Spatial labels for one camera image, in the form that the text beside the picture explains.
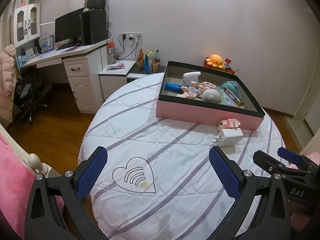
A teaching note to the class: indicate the white wall power outlet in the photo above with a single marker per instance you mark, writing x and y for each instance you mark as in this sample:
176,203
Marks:
134,35

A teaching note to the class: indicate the white curved holder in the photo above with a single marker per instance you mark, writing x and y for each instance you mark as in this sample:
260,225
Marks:
188,77

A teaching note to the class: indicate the blue yellow rectangular box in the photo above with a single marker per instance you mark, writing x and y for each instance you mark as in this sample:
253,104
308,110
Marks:
234,96

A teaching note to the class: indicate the snack bags cluster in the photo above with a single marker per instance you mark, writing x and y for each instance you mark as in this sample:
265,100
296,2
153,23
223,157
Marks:
148,62

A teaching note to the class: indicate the pink padded jacket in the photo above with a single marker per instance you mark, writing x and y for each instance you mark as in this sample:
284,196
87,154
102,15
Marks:
8,81

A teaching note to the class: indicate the pink blanket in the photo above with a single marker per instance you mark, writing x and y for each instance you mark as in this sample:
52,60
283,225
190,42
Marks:
18,171

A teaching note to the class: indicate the white round plush ball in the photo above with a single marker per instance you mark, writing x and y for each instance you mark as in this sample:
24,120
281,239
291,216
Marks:
211,95

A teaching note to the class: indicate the blue comb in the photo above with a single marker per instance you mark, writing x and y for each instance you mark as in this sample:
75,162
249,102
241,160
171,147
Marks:
172,87

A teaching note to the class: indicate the orange octopus plush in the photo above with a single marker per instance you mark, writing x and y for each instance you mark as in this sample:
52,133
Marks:
215,60

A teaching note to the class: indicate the white desk with drawers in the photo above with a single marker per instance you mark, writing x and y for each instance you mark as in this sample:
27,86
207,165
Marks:
82,65

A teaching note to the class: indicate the small pink brick figure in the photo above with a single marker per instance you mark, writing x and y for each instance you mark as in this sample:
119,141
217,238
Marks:
228,124

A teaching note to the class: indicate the white black low cabinet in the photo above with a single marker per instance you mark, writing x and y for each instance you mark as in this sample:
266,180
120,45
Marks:
116,75

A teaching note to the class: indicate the teal round plastic case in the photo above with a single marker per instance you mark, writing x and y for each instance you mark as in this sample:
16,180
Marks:
233,86

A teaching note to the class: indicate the pink black storage box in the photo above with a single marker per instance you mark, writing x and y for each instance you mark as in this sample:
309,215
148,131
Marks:
169,106

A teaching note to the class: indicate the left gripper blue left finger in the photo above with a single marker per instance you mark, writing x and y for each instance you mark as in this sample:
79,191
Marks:
88,171

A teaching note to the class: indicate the round pink brick figure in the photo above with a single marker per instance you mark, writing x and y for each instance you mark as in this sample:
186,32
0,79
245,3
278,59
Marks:
205,86

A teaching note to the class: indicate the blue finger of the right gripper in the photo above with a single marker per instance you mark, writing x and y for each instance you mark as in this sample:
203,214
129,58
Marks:
288,154
269,164

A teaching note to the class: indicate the black computer tower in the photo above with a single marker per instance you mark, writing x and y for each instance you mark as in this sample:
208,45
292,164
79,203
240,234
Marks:
93,26

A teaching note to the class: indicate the clear packet with label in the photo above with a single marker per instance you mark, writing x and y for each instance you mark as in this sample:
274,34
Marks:
226,99

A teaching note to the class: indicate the red cartoon storage box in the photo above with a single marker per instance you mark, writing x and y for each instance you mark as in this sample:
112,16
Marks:
229,71

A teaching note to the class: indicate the orange lid water bottle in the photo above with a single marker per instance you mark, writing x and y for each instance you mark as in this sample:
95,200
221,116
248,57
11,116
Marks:
112,52

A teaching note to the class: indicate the white power adapter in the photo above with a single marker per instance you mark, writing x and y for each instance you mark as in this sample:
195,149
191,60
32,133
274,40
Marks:
228,137

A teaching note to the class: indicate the black speaker box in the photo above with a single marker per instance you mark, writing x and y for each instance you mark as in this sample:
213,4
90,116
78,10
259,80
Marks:
96,4

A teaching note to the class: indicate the round striped bed quilt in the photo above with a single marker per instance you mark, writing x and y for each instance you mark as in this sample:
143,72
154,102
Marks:
158,182

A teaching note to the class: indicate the white glass door cabinet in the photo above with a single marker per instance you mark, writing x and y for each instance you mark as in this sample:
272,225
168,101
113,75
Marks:
26,24

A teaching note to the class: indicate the black office chair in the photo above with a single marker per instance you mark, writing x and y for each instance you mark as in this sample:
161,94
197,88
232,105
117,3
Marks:
31,87

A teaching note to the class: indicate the black computer monitor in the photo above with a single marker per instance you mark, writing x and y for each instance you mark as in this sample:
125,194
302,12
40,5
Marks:
68,27

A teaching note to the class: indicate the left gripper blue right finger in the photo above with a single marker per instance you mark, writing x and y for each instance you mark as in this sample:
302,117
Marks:
228,172

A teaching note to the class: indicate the pink doll figurine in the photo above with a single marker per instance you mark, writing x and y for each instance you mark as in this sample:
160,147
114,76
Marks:
194,91

